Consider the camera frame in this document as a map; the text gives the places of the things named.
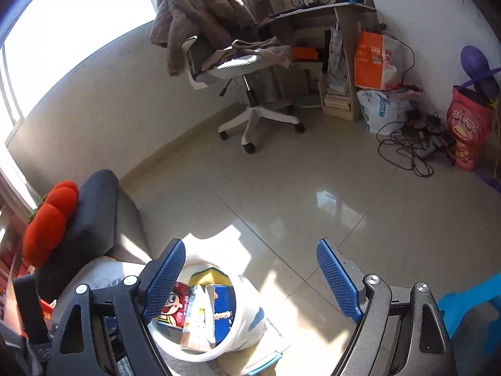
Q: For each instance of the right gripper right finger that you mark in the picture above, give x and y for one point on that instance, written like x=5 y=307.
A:
x=420 y=346

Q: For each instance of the white office chair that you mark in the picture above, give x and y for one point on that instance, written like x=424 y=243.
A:
x=236 y=63

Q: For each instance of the red snack bag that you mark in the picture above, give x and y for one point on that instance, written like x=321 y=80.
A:
x=469 y=123

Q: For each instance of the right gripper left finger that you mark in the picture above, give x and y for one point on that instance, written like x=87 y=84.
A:
x=156 y=293

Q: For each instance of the yellow green sponge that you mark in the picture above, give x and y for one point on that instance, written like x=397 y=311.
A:
x=211 y=275

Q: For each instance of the purple balloon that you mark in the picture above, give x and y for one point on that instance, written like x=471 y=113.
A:
x=482 y=87

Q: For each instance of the red cartoon drink can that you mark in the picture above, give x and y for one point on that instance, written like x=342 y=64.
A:
x=174 y=310

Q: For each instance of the orange pumpkin cushion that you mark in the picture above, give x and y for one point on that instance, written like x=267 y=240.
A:
x=48 y=225

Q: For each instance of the orange cardboard box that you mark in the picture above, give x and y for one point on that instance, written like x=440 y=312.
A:
x=379 y=61

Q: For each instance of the striped grey quilted cover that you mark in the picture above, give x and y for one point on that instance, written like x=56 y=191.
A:
x=100 y=274

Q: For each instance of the light blue milk carton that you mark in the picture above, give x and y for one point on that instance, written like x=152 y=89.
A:
x=198 y=330

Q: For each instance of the wooden desk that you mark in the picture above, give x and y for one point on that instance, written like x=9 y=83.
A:
x=349 y=16

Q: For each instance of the dark grey sofa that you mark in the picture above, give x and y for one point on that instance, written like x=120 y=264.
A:
x=106 y=223

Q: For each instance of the brown blanket on chair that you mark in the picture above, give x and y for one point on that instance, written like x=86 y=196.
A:
x=227 y=25

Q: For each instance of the white printed plastic bag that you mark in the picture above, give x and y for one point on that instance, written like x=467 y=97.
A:
x=383 y=114

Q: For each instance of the blue white snack box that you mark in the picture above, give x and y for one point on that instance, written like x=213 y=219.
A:
x=224 y=306

